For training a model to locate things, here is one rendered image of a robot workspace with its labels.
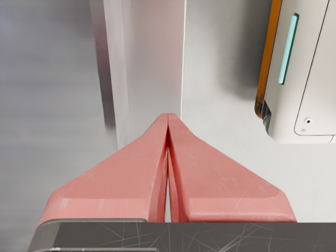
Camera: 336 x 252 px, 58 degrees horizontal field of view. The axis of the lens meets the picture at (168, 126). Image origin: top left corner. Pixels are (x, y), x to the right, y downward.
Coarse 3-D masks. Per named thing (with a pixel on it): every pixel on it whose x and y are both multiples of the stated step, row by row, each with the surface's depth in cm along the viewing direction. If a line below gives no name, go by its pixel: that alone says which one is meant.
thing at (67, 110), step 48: (0, 0) 12; (48, 0) 12; (96, 0) 9; (0, 48) 13; (48, 48) 13; (96, 48) 9; (0, 96) 14; (48, 96) 14; (96, 96) 14; (0, 144) 16; (48, 144) 16; (96, 144) 16; (0, 192) 18; (48, 192) 18; (0, 240) 21
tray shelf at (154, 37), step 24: (144, 0) 12; (168, 0) 12; (144, 24) 12; (168, 24) 12; (144, 48) 13; (168, 48) 13; (144, 72) 14; (168, 72) 14; (144, 96) 14; (168, 96) 14; (144, 120) 15; (168, 192) 18; (168, 216) 20
